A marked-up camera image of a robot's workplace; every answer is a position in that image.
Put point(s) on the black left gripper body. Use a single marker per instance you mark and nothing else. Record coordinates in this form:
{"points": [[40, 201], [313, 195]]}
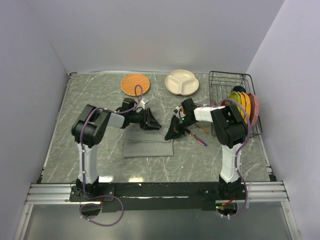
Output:
{"points": [[140, 118]]}

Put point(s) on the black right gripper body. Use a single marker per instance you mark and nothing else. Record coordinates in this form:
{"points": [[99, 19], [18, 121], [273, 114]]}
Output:
{"points": [[185, 123]]}

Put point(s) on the grey cloth napkin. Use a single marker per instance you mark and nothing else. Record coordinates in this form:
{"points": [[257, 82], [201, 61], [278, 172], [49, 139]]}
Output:
{"points": [[146, 143]]}

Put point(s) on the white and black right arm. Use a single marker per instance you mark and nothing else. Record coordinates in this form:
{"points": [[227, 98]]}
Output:
{"points": [[230, 130]]}

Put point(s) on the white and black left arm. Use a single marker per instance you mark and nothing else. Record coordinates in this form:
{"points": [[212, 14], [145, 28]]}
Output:
{"points": [[89, 129]]}

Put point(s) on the gold spoon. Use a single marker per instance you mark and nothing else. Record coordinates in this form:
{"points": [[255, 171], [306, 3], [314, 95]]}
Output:
{"points": [[203, 129]]}

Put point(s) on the iridescent purple knife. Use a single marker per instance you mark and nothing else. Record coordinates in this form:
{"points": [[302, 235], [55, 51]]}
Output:
{"points": [[199, 140]]}

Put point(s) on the orange woven round coaster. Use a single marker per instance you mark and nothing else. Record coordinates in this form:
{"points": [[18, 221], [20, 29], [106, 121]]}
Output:
{"points": [[135, 84]]}

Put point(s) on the cream divided plate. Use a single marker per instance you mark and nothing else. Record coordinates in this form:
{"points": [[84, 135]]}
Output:
{"points": [[181, 82]]}

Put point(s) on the green scalloped plate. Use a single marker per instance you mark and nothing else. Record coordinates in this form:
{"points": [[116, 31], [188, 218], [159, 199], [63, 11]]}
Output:
{"points": [[238, 98]]}

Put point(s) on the yellow scalloped plate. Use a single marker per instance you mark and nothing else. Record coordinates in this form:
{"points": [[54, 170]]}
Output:
{"points": [[245, 102]]}

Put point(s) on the dark blue bowl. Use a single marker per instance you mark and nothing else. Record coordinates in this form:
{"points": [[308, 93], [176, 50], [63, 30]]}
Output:
{"points": [[239, 88]]}

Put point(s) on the orange scalloped plate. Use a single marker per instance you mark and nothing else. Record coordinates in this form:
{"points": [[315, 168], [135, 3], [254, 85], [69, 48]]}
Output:
{"points": [[248, 104]]}

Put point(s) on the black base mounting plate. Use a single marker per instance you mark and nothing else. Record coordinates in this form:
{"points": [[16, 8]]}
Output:
{"points": [[146, 196]]}

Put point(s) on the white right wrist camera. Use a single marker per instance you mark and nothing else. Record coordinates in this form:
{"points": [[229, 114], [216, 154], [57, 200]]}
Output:
{"points": [[179, 112]]}

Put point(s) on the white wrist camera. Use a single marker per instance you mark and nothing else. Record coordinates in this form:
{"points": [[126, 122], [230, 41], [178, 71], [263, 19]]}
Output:
{"points": [[179, 112], [142, 104]]}

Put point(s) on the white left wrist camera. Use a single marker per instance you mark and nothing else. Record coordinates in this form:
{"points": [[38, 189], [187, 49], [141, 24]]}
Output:
{"points": [[142, 104]]}

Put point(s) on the black wire dish rack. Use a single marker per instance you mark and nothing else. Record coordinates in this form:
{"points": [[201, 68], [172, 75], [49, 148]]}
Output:
{"points": [[220, 86]]}

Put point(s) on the aluminium frame rail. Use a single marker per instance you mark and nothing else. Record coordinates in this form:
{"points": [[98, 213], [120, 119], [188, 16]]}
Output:
{"points": [[55, 194]]}

